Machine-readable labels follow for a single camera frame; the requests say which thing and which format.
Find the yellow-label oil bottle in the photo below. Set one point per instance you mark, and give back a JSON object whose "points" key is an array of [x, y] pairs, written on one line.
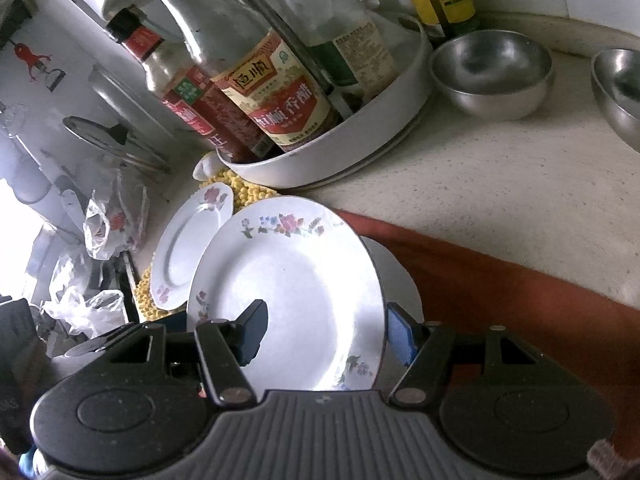
{"points": [[422, 7]]}

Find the green-label glass bottle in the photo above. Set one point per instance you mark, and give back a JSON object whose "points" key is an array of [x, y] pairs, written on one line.
{"points": [[350, 50]]}

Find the plain white plate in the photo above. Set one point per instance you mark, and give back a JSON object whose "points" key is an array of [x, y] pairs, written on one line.
{"points": [[400, 280]]}

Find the small floral white plate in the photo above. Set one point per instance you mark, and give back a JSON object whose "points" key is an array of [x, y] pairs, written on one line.
{"points": [[187, 250]]}

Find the white round condiment tray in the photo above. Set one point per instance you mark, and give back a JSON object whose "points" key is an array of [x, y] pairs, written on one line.
{"points": [[350, 152]]}

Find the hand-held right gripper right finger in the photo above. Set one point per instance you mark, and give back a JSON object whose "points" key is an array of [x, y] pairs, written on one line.
{"points": [[400, 332]]}

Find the stainless steel bowl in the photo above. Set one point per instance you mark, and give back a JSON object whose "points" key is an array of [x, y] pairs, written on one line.
{"points": [[620, 95], [492, 75]]}

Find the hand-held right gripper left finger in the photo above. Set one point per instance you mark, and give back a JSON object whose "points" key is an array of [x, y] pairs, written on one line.
{"points": [[252, 332]]}

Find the black-capped red-label sauce bottle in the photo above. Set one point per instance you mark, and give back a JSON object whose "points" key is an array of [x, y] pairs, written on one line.
{"points": [[190, 95]]}

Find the red wall sticker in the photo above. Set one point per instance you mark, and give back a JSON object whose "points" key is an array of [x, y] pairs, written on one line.
{"points": [[35, 60]]}

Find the large floral white plate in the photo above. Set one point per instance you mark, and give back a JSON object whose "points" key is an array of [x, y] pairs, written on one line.
{"points": [[295, 280]]}

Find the glass pot lid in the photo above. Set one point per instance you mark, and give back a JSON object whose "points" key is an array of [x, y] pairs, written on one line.
{"points": [[115, 142]]}

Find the yellow beaded mat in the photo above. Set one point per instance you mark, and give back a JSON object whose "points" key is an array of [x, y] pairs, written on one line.
{"points": [[242, 192]]}

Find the clear glass jar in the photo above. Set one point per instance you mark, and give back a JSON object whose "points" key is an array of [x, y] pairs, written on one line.
{"points": [[125, 105]]}

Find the yellow-capped vinegar bottle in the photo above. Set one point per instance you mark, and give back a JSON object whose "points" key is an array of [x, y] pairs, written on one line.
{"points": [[270, 90]]}

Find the clear plastic bag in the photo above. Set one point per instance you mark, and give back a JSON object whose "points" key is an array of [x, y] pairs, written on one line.
{"points": [[112, 220], [82, 305]]}

